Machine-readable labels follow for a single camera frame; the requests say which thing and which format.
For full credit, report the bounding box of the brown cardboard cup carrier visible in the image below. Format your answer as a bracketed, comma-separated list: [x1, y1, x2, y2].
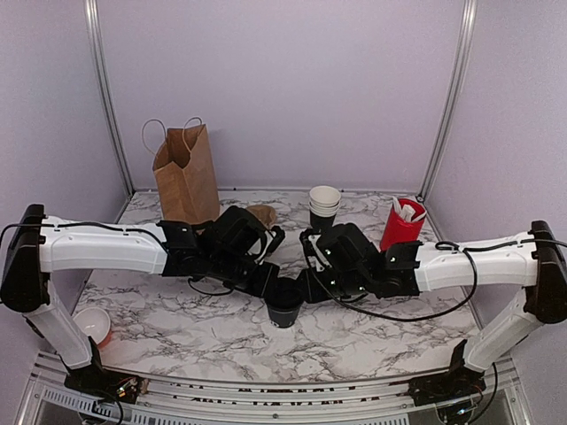
[246, 205, 276, 229]

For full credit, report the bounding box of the black plastic cup lid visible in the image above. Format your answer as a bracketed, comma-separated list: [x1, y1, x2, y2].
[264, 277, 303, 311]

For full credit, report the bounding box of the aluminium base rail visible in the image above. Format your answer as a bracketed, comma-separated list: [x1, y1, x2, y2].
[15, 352, 534, 424]

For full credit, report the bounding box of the white and orange bowl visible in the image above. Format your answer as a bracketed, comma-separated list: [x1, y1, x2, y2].
[73, 306, 112, 348]

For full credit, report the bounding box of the stack of paper cups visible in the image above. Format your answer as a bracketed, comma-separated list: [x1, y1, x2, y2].
[308, 185, 342, 232]

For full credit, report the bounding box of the red cylindrical container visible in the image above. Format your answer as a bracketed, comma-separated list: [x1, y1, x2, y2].
[379, 198, 427, 251]

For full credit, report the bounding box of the brown paper bag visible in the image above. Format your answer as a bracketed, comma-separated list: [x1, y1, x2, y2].
[150, 117, 221, 225]

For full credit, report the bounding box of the right aluminium frame post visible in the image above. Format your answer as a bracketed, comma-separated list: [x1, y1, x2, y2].
[418, 0, 478, 200]

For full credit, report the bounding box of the aluminium frame post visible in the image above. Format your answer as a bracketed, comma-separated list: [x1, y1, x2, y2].
[84, 0, 135, 197]
[418, 0, 478, 200]

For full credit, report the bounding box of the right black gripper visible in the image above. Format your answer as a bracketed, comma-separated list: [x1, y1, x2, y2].
[292, 270, 371, 308]

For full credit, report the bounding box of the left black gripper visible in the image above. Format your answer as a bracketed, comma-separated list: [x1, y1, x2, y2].
[208, 249, 283, 298]

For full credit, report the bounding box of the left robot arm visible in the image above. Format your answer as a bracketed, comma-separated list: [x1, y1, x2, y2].
[1, 205, 285, 404]

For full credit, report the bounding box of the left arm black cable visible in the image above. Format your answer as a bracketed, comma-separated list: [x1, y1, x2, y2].
[0, 220, 240, 297]

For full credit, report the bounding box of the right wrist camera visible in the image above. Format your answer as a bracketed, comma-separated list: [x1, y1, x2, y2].
[299, 228, 330, 273]

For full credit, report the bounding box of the black paper coffee cup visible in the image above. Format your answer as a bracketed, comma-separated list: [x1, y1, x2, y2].
[267, 304, 301, 328]

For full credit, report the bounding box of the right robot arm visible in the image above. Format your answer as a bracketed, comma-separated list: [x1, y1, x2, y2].
[299, 220, 566, 406]

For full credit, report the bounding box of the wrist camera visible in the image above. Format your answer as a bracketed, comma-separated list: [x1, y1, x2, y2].
[299, 228, 330, 273]
[261, 225, 285, 259]

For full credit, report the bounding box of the left aluminium frame post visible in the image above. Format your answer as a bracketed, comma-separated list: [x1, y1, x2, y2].
[84, 0, 135, 197]

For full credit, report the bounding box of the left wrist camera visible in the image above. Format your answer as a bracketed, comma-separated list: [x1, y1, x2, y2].
[261, 225, 285, 259]

